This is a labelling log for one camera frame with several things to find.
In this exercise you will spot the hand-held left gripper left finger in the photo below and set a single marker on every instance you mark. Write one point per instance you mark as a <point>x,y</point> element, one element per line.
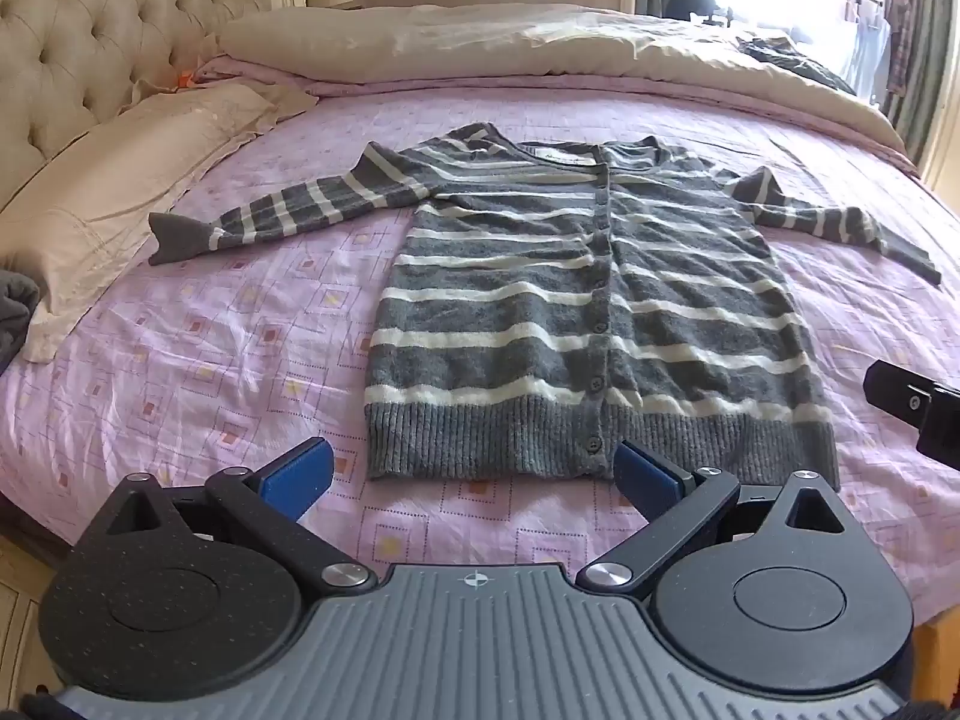
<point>300,476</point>

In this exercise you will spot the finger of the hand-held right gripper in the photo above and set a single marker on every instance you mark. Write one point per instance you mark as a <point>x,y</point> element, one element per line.
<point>896,390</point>

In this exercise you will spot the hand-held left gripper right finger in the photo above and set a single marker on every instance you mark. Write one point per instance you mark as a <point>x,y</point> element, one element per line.
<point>643,478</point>

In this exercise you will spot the grey white striped cardigan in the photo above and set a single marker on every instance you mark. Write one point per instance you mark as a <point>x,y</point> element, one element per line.
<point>570,300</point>

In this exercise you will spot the dark clothes pile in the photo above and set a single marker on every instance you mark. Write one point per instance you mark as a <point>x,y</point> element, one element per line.
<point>795,60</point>

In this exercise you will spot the pink patterned bed sheet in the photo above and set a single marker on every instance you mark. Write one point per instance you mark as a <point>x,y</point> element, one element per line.
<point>225,360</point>

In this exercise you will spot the dark grey cloth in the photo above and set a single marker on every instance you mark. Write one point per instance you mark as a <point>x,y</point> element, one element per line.
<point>16,315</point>

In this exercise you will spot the green grey curtain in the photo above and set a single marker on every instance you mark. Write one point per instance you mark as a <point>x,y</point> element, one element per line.
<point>926,52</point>

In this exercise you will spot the beige pillow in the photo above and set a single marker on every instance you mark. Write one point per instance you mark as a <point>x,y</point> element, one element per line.
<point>127,180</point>

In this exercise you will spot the hanging laundry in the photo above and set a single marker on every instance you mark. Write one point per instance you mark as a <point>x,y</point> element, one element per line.
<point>874,37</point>

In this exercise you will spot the small orange item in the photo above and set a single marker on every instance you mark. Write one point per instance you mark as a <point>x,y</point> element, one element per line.
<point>186,79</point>

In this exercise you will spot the cream duvet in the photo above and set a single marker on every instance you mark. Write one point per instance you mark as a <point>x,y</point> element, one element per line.
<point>525,41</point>

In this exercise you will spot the cream tufted headboard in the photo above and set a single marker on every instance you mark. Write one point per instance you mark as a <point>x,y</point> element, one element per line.
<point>97,22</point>

